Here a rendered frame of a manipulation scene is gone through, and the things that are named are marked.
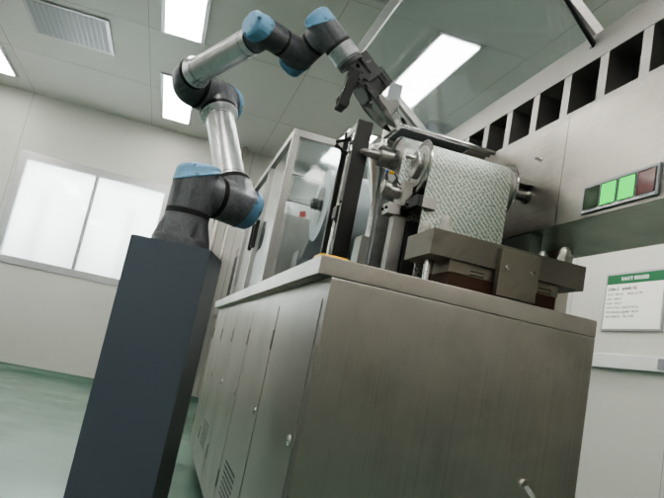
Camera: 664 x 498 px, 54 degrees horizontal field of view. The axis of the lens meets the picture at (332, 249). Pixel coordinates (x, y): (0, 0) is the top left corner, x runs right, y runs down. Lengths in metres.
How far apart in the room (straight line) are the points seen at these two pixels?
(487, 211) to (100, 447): 1.12
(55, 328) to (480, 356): 6.05
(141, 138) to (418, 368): 6.23
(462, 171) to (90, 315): 5.75
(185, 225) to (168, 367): 0.35
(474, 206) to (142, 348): 0.91
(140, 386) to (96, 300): 5.52
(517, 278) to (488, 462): 0.41
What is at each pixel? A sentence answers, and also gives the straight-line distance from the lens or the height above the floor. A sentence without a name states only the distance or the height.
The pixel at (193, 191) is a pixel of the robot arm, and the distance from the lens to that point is 1.69.
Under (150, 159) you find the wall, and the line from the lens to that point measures 7.31.
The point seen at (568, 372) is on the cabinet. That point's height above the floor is 0.77.
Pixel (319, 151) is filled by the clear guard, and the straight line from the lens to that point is 2.74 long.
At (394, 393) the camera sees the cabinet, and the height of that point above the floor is 0.65.
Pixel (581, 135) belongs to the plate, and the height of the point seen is 1.37.
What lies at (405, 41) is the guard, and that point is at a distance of 2.54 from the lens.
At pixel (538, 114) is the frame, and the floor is 1.51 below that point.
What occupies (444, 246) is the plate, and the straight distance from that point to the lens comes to 1.48.
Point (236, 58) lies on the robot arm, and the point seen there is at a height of 1.43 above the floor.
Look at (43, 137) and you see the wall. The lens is 7.45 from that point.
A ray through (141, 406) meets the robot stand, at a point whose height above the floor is 0.50.
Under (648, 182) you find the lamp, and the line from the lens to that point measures 1.50.
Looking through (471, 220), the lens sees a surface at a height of 1.12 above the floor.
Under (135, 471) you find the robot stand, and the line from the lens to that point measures 1.64.
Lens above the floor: 0.69
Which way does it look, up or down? 10 degrees up
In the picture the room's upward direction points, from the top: 11 degrees clockwise
